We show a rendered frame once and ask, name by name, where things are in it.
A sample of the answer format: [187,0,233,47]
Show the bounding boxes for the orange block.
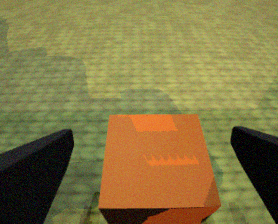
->
[98,114,222,224]

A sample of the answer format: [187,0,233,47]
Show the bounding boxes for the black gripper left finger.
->
[0,129,74,224]

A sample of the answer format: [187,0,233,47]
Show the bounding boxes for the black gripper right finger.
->
[230,126,278,224]

